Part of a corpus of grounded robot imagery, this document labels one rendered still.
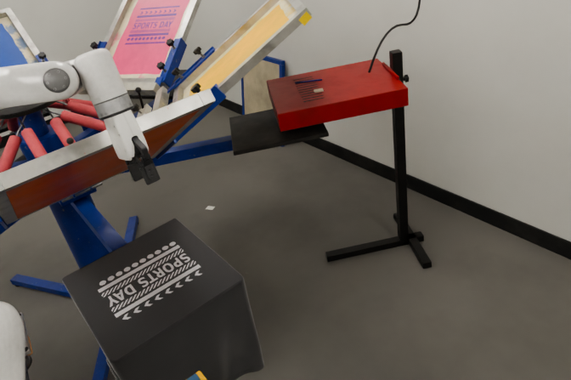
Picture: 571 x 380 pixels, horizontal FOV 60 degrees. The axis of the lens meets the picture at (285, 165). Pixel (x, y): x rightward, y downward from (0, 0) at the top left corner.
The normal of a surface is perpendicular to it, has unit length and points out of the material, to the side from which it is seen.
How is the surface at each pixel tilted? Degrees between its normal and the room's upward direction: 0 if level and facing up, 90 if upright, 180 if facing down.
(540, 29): 90
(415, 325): 0
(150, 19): 32
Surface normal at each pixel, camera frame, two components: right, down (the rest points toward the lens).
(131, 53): -0.32, -0.44
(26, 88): 0.29, 0.27
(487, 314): -0.15, -0.85
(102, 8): 0.61, 0.32
